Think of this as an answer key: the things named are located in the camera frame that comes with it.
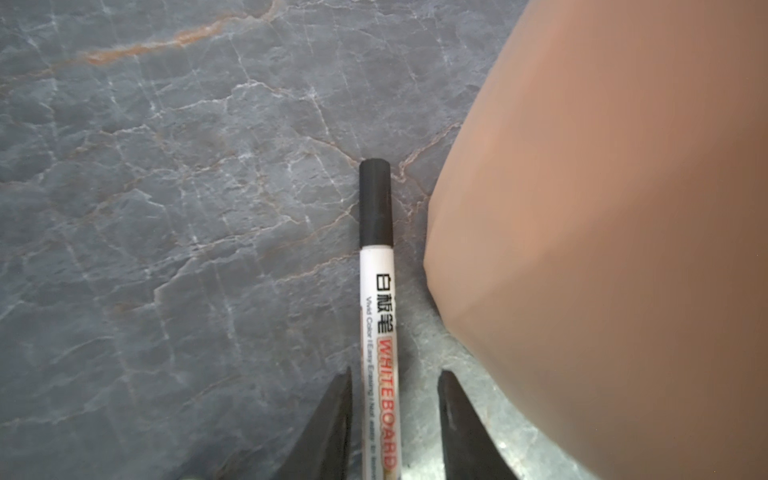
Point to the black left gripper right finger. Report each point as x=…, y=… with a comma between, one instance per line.
x=468, y=450

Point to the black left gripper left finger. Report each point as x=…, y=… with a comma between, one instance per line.
x=322, y=450

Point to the white whiteboard marker black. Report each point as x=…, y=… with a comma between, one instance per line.
x=381, y=438

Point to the beige pot with green plant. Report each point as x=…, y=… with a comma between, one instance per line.
x=597, y=237

